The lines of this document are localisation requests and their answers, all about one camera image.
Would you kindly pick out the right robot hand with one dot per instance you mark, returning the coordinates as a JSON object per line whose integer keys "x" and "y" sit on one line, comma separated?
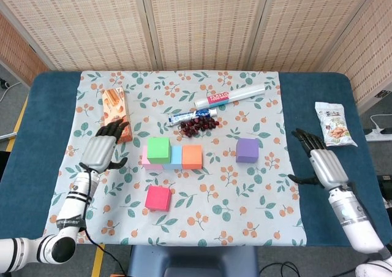
{"x": 329, "y": 168}

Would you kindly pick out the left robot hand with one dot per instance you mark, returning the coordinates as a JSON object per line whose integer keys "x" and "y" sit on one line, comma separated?
{"x": 98, "y": 153}

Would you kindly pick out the pink foam cube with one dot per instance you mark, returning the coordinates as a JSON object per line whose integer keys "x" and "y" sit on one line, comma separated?
{"x": 151, "y": 166}

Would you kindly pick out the green foam cube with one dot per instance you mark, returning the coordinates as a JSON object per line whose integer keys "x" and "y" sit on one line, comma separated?
{"x": 158, "y": 149}

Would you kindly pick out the light blue foam cube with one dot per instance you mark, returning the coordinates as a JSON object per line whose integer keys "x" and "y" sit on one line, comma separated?
{"x": 177, "y": 157}

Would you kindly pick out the purple foam cube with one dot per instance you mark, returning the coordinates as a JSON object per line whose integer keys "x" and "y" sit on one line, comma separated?
{"x": 247, "y": 149}

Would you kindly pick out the orange foam cube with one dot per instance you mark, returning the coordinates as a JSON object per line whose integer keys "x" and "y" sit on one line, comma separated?
{"x": 192, "y": 157}

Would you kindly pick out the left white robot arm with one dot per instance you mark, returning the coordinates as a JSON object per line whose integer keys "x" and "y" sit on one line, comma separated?
{"x": 73, "y": 206}

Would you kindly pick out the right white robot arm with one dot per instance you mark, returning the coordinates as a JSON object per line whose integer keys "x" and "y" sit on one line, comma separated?
{"x": 352, "y": 218}

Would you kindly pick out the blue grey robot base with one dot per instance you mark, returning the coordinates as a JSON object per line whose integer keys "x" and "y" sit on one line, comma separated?
{"x": 190, "y": 258}

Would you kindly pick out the nut snack bag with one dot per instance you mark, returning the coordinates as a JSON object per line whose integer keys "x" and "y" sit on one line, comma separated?
{"x": 335, "y": 127}

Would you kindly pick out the orange biscuit box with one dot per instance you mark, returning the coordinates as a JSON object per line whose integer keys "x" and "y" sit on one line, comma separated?
{"x": 116, "y": 105}

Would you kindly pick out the white power strip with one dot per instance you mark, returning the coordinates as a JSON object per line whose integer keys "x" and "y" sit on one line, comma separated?
{"x": 379, "y": 135}

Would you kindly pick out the red foam cube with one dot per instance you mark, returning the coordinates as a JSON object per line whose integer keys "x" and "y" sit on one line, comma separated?
{"x": 157, "y": 197}

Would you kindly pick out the grey metal bar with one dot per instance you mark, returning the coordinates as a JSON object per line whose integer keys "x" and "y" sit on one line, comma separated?
{"x": 7, "y": 136}

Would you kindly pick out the white blue toothpaste tube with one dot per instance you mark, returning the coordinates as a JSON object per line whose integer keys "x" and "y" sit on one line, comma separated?
{"x": 183, "y": 117}

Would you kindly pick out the dark red grape bunch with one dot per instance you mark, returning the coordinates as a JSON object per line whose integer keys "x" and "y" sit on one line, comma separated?
{"x": 190, "y": 130}

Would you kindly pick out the floral print tablecloth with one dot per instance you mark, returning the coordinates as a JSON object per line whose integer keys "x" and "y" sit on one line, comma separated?
{"x": 183, "y": 90}

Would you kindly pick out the plastic food wrap roll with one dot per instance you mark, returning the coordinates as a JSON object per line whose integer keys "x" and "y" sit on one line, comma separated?
{"x": 232, "y": 96}

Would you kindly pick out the bamboo folding screen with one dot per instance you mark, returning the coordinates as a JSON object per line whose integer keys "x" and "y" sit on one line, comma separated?
{"x": 199, "y": 22}

